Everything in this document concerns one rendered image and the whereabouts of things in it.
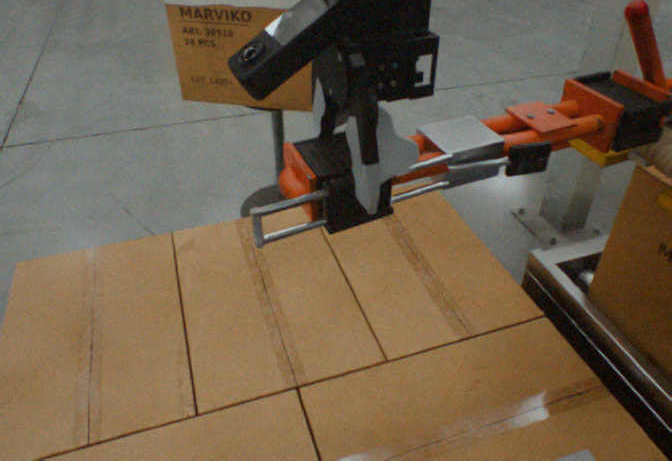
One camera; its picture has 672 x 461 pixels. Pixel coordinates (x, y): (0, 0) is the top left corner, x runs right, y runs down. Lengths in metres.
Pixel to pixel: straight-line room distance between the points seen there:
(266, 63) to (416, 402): 0.85
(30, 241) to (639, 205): 2.31
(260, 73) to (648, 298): 0.98
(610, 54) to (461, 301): 1.16
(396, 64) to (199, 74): 1.62
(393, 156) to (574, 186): 1.94
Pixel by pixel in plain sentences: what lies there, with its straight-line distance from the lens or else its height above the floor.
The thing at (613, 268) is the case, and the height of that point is 0.71.
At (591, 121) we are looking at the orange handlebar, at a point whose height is 1.21.
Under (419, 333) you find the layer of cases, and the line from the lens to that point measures 1.24.
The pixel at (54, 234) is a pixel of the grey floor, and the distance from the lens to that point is 2.66.
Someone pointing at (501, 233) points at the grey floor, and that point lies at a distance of 2.45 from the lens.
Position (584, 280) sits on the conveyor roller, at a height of 0.54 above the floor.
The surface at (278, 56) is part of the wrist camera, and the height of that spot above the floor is 1.34.
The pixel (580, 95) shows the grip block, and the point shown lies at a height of 1.22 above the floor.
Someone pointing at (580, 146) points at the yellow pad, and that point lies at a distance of 0.87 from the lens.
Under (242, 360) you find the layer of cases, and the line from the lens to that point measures 1.20.
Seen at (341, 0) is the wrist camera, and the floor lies 1.37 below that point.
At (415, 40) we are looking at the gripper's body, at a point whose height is 1.34.
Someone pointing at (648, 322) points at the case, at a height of 0.67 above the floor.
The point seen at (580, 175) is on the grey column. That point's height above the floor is 0.32.
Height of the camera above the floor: 1.48
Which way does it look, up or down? 36 degrees down
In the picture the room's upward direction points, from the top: straight up
